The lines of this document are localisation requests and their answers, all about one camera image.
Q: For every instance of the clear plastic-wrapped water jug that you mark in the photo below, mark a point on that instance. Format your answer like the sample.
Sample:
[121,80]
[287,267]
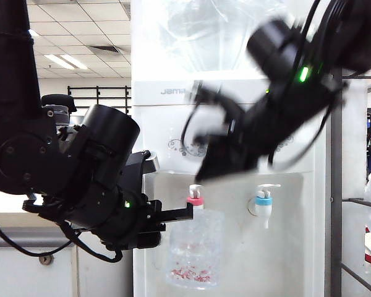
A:
[185,31]

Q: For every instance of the long ceiling light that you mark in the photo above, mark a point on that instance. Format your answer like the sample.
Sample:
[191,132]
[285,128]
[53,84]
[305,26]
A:
[34,33]

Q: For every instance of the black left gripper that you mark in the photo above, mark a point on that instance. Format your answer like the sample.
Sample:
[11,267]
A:
[142,238]

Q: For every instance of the red-ringed hot water tap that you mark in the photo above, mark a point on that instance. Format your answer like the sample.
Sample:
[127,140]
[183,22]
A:
[195,191]

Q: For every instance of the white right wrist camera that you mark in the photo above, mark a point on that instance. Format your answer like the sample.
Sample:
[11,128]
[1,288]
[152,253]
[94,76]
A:
[216,123]

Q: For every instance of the blue-ringed cold water tap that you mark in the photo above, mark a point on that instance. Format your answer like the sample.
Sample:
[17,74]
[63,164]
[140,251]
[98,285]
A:
[262,210]

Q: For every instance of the dark metal shelf rack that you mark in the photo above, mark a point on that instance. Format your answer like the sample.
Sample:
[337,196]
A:
[335,201]

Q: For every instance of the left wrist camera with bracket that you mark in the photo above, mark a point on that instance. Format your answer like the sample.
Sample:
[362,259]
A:
[148,162]

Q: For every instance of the black wall rack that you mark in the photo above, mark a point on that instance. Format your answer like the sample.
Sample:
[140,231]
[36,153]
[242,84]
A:
[96,99]

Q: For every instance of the round cabinet lock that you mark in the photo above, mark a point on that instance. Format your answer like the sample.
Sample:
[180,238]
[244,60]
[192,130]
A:
[46,260]

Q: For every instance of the white water dispenser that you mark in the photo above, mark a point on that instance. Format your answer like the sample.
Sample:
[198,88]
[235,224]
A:
[160,130]

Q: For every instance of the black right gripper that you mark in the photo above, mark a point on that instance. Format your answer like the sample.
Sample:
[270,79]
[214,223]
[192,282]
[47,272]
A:
[228,164]

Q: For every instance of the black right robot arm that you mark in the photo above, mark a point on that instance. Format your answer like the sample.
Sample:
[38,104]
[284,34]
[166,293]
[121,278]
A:
[281,46]

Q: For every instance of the twin ceiling light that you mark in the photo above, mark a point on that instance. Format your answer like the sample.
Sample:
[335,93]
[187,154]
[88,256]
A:
[65,62]

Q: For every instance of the ceiling air vent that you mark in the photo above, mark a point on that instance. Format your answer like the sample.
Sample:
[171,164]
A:
[106,51]

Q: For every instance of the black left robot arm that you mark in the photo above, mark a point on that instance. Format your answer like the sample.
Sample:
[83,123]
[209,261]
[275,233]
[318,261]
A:
[12,77]

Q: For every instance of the white desk cabinet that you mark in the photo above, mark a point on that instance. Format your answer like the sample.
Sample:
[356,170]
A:
[18,278]

